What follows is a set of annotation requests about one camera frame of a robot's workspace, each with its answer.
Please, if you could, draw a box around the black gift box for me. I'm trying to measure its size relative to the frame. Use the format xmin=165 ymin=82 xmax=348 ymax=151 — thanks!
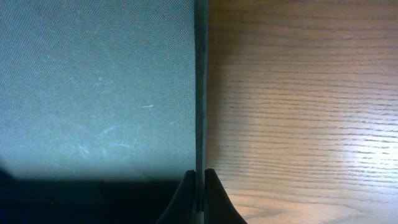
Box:
xmin=1 ymin=0 xmax=209 ymax=223

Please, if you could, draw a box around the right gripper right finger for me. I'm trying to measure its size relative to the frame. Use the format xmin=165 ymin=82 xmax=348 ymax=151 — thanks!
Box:
xmin=204 ymin=169 xmax=247 ymax=224

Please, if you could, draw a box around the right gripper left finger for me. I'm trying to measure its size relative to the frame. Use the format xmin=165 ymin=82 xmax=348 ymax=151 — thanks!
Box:
xmin=155 ymin=170 xmax=196 ymax=224

